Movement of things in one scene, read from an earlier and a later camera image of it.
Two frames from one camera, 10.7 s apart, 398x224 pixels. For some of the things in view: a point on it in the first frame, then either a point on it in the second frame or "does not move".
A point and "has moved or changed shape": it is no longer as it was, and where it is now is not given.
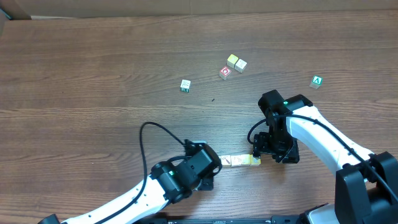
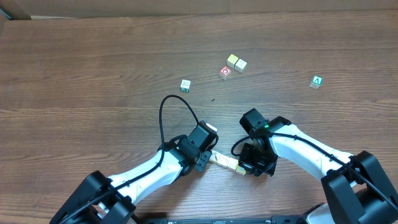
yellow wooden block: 245,159 has moved or changed shape
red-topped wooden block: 224,72 does not move
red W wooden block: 236,160 → 222,160
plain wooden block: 255,161 has moved or changed shape
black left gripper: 213,171 → 203,160
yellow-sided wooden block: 240,65 does not move
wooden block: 226,160 has moved or changed shape
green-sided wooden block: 185,85 does not move
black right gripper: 277,152 → 249,163
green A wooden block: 316,82 does not move
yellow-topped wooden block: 232,60 does not move
